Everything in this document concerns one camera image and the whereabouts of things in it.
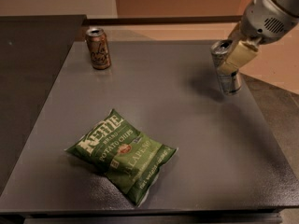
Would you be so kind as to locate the silver blue redbull can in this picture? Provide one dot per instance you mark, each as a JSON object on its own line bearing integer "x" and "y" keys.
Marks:
{"x": 228, "y": 78}

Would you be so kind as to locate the brown LaCroix soda can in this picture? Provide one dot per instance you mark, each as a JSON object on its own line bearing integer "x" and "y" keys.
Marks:
{"x": 97, "y": 44}

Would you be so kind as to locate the dark side table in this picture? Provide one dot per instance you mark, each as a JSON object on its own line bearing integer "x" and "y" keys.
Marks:
{"x": 32, "y": 52}

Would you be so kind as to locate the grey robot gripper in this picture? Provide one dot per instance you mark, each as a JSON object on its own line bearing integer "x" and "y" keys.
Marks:
{"x": 263, "y": 20}

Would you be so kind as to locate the green Kettle chips bag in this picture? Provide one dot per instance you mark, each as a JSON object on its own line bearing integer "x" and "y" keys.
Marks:
{"x": 128, "y": 158}

